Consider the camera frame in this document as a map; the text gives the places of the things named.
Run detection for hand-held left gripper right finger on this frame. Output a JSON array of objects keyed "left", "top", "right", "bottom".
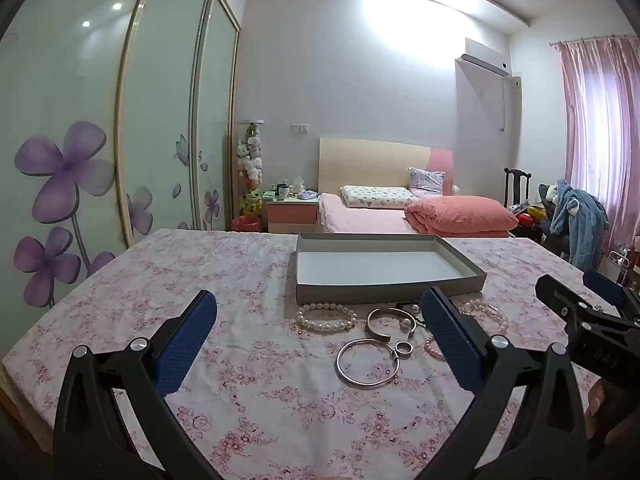
[{"left": 415, "top": 286, "right": 588, "bottom": 480}]

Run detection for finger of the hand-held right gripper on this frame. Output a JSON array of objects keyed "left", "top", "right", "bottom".
[
  {"left": 535, "top": 275, "right": 627, "bottom": 337},
  {"left": 584, "top": 268, "right": 640, "bottom": 319}
]

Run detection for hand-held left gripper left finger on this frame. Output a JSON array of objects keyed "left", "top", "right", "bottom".
[{"left": 52, "top": 290, "right": 218, "bottom": 480}]

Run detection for pink pearl bracelet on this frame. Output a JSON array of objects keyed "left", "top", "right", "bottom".
[{"left": 459, "top": 299, "right": 509, "bottom": 335}]

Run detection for wide silver bangle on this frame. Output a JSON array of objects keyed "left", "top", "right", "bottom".
[{"left": 364, "top": 305, "right": 422, "bottom": 342}]

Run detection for grey cardboard box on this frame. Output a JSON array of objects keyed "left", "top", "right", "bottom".
[{"left": 294, "top": 232, "right": 487, "bottom": 306}]

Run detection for thin silver bangle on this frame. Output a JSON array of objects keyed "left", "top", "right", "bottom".
[{"left": 334, "top": 338, "right": 402, "bottom": 389}]

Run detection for white pearl bracelet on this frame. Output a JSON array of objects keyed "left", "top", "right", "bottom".
[{"left": 296, "top": 301, "right": 359, "bottom": 334}]

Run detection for person's right hand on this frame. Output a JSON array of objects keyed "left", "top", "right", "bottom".
[{"left": 585, "top": 381, "right": 610, "bottom": 442}]

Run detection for blue plush garment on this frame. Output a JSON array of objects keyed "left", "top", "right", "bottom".
[{"left": 549, "top": 178, "right": 611, "bottom": 271}]

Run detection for colourful clothes pile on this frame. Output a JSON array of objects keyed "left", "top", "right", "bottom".
[{"left": 507, "top": 201, "right": 552, "bottom": 227}]

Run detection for folded pink quilt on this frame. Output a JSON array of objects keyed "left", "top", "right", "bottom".
[{"left": 403, "top": 196, "right": 520, "bottom": 235}]

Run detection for dark wooden chair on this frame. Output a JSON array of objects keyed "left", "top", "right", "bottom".
[{"left": 503, "top": 167, "right": 533, "bottom": 212}]

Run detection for pink bed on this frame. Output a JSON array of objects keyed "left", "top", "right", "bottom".
[{"left": 318, "top": 192, "right": 512, "bottom": 236}]

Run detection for pink curtain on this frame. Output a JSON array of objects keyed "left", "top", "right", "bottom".
[{"left": 554, "top": 37, "right": 640, "bottom": 273}]

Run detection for purple flower pillow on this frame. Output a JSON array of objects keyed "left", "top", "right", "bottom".
[{"left": 407, "top": 167, "right": 446, "bottom": 196}]

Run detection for white floral pillow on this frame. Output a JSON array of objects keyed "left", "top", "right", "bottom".
[{"left": 340, "top": 185, "right": 414, "bottom": 210}]

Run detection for pink and beige nightstand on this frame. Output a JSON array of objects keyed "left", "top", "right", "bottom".
[{"left": 265, "top": 194, "right": 320, "bottom": 235}]

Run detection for plush toy tower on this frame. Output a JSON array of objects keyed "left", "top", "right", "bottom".
[{"left": 237, "top": 119, "right": 266, "bottom": 219}]

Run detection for flower print sliding wardrobe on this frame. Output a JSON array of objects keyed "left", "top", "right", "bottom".
[{"left": 0, "top": 0, "right": 242, "bottom": 318}]

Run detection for curtain rod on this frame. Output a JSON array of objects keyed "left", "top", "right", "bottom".
[{"left": 548, "top": 33, "right": 640, "bottom": 47}]

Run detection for white air conditioner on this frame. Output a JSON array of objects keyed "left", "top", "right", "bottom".
[{"left": 459, "top": 37, "right": 512, "bottom": 77}]

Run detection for metal wire rack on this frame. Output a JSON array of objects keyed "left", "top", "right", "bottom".
[{"left": 606, "top": 244, "right": 632, "bottom": 282}]

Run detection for air conditioner cable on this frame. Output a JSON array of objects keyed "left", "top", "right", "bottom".
[{"left": 499, "top": 75, "right": 522, "bottom": 134}]

